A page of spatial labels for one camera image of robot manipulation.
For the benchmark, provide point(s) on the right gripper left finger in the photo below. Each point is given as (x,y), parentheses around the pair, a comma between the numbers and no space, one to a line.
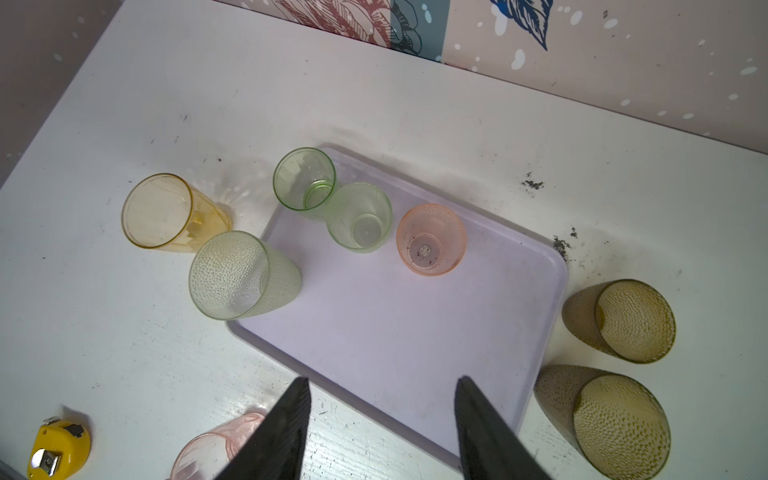
(276,448)

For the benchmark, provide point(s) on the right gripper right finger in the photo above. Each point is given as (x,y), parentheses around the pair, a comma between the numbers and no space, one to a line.
(489,449)

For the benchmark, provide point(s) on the pink plastic cup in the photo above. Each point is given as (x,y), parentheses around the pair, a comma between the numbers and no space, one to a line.
(206,455)
(431,239)

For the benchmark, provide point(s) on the clear pale plastic cup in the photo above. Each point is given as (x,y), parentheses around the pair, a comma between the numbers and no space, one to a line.
(236,275)

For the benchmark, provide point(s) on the pale green plastic cup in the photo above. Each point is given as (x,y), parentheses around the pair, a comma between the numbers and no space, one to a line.
(360,217)

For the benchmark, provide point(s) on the yellow plastic cup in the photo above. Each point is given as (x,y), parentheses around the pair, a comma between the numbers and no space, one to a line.
(164,212)

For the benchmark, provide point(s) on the bright green plastic cup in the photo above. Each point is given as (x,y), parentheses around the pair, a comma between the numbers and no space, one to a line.
(304,181)

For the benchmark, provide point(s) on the lavender plastic tray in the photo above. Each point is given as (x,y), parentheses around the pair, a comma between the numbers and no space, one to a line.
(393,343)

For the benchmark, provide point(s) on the near brown textured cup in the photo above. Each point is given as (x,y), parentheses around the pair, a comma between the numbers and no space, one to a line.
(612,420)

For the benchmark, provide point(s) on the brown textured cup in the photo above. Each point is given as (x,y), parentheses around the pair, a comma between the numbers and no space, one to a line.
(625,318)
(612,420)

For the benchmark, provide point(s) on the far brown textured cup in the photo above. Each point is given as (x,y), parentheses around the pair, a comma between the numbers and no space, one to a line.
(625,318)

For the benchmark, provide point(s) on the yellow tape measure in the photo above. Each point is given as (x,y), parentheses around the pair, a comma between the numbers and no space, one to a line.
(61,448)

